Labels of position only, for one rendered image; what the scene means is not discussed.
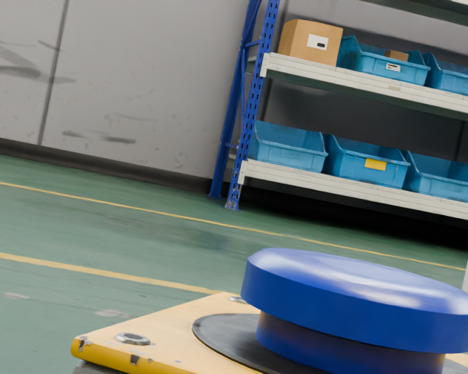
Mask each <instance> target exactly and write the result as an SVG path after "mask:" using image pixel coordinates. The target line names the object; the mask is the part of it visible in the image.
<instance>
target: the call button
mask: <svg viewBox="0 0 468 374"><path fill-rule="evenodd" d="M241 297H242V299H243V300H244V301H246V302H247V303H248V304H250V305H251V306H253V307H255V308H257V309H259V310H261V311H260V316H259V322H258V326H257V330H256V339H257V340H258V342H259V343H260V344H262V345H263V346H265V347H266V348H268V349H269V350H272V351H274V352H276V353H278V354H280V355H282V356H284V357H286V358H289V359H291V360H294V361H297V362H299V363H301V364H305V365H308V366H310V367H314V368H317V369H320V370H324V371H327V372H330V373H336V374H442V370H443V364H444V360H445V357H446V354H457V353H464V352H468V293H466V292H465V291H463V290H461V289H459V288H456V287H454V286H451V285H449V284H446V283H443V282H440V281H438V280H434V279H431V278H427V277H424V276H422V275H417V274H414V273H411V272H406V271H403V270H400V269H395V268H391V267H388V266H383V265H380V264H376V263H370V262H366V261H363V260H356V259H352V258H349V257H341V256H337V255H330V254H325V253H321V252H312V251H306V250H300V249H286V248H266V249H262V250H261V251H259V252H257V253H255V254H254V255H251V256H249V257H248V259H247V265H246V269H245V273H244V279H243V283H242V287H241Z"/></svg>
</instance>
